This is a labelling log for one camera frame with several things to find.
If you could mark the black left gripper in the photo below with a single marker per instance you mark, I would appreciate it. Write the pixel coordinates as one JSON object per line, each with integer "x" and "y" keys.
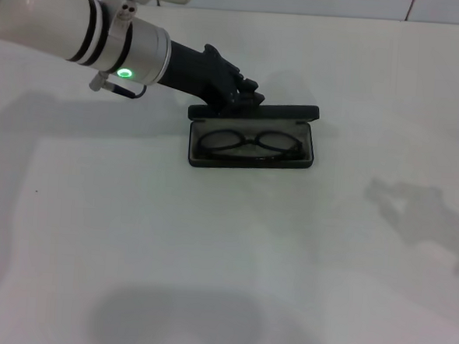
{"x": 192, "y": 72}

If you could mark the black glasses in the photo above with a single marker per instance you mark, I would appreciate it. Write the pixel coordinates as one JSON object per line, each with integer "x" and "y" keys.
{"x": 251, "y": 141}

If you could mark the black glasses case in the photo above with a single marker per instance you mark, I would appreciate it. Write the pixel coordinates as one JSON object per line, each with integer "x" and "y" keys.
{"x": 256, "y": 109}

